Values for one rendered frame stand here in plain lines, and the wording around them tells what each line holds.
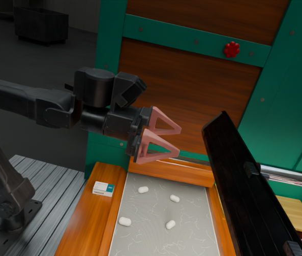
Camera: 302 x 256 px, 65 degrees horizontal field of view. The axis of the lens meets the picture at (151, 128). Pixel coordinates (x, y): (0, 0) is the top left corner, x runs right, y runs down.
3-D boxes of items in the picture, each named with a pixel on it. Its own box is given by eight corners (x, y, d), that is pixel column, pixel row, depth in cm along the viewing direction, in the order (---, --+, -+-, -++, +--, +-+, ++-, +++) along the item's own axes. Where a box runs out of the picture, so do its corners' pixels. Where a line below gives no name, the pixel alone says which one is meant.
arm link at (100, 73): (121, 71, 49) (65, 57, 50) (108, 82, 42) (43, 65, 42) (113, 120, 55) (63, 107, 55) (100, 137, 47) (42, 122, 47)
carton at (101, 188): (92, 193, 73) (92, 188, 72) (95, 185, 76) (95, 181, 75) (111, 197, 73) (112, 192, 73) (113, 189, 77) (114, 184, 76)
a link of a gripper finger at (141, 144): (184, 126, 48) (139, 114, 48) (183, 144, 41) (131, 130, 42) (175, 154, 51) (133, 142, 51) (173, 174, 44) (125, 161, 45)
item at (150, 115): (185, 113, 54) (145, 103, 54) (184, 127, 47) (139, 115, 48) (177, 138, 57) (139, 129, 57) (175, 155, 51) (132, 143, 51)
